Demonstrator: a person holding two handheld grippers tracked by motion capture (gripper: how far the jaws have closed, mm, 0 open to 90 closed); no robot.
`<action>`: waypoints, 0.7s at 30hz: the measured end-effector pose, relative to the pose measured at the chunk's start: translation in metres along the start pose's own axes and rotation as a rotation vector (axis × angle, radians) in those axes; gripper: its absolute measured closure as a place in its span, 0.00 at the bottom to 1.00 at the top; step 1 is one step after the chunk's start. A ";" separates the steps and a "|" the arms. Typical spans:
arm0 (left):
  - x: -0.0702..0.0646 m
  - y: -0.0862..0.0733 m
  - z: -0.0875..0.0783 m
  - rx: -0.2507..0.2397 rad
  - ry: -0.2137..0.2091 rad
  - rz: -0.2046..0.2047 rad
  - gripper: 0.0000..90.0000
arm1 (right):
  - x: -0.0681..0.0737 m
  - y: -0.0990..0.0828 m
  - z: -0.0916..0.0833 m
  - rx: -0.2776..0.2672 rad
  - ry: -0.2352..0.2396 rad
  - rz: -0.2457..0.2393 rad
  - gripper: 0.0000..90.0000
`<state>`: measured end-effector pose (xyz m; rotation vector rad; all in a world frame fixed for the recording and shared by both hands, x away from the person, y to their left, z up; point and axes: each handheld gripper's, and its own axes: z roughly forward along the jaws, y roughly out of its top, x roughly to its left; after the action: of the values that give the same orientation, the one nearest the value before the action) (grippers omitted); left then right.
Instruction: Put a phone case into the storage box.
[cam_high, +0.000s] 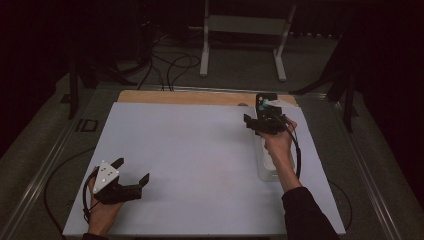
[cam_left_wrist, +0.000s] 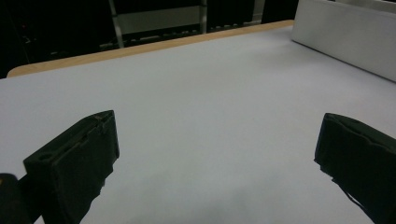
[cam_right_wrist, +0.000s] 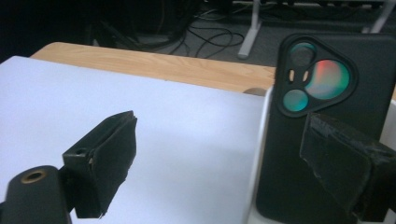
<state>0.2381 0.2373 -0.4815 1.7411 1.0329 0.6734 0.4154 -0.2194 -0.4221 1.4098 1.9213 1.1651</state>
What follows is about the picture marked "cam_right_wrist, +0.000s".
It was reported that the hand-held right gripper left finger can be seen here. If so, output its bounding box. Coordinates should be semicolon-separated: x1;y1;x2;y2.
62;109;138;219

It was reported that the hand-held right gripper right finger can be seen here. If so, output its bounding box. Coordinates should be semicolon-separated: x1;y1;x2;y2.
299;112;396;224

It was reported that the black phone case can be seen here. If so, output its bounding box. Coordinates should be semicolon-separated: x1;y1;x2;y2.
255;32;396;224

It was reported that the white table mat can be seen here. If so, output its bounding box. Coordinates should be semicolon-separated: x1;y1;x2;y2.
0;55;268;224

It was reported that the white metal stand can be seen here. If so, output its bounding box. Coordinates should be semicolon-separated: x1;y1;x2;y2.
236;0;396;61

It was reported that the black floor cable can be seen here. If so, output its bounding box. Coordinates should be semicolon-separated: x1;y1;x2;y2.
172;23;246;60

